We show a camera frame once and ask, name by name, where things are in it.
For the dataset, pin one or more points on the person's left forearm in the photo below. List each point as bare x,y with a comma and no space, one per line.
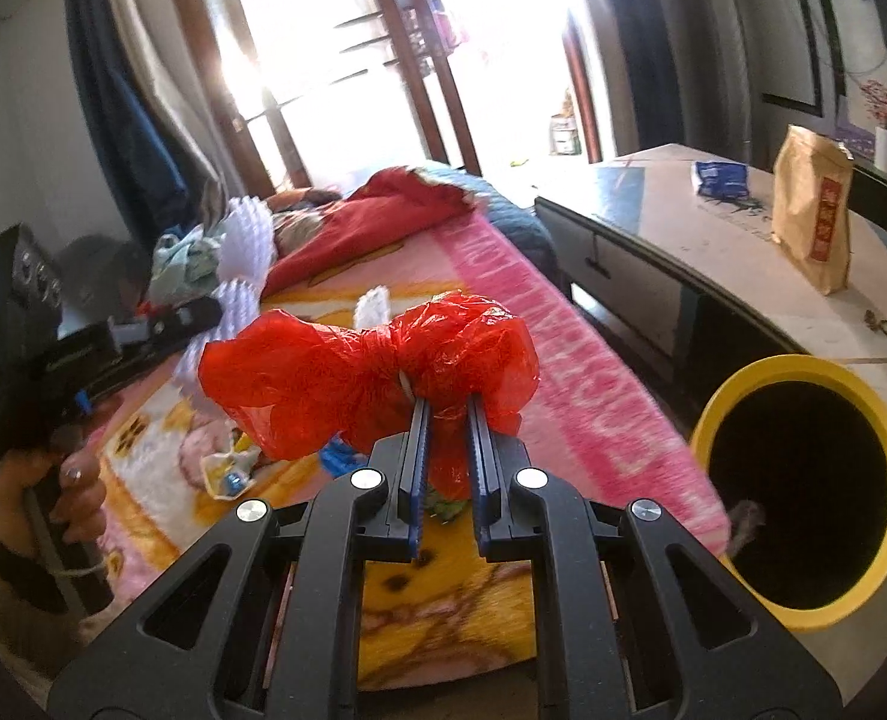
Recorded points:
16,585

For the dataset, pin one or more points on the dark blue curtain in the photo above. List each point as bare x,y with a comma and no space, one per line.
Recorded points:
128,127

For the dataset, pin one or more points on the person's left hand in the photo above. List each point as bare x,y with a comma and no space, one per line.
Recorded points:
80,499

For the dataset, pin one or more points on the red cloth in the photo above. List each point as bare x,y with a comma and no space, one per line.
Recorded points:
383,217

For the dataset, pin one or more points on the crumpled grey tissue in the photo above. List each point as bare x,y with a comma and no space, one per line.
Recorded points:
747,525

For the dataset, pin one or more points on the brown paper bag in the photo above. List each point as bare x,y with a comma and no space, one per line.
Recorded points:
811,210

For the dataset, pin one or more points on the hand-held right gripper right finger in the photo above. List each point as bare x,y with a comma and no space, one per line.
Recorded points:
479,480

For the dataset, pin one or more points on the white foam fruit net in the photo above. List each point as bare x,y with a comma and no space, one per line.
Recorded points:
374,307
237,311
248,240

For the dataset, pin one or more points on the metal key rings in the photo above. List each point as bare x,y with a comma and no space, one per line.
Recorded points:
880,324

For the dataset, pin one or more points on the wooden glass door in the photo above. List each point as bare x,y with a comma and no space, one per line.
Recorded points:
218,90

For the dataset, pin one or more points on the yellow trash bin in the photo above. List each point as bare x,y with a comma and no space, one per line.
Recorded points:
721,412

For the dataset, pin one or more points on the white and blue snack wrapper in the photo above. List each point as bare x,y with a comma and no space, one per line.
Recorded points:
230,472

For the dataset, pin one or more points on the hanging pink laundry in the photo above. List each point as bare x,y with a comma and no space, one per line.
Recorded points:
447,15

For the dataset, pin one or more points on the blue quilt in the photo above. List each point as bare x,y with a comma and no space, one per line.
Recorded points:
518,217

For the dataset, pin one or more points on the plastic bottle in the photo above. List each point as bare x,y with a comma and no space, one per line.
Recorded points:
565,131

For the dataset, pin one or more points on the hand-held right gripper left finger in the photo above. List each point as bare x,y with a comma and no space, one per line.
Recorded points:
419,480

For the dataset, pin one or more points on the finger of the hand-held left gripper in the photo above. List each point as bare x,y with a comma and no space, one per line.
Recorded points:
181,322

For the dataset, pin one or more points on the coffee table with drawer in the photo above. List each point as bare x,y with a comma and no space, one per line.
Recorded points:
638,277

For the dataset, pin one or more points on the blue tissue packet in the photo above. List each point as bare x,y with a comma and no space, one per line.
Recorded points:
721,178

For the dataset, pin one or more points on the pink printed blanket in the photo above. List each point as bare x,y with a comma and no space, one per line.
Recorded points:
578,390

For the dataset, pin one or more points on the red plastic bag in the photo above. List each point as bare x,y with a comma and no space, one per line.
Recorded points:
316,382

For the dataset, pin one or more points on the light blue cloth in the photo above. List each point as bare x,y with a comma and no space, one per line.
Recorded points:
185,262

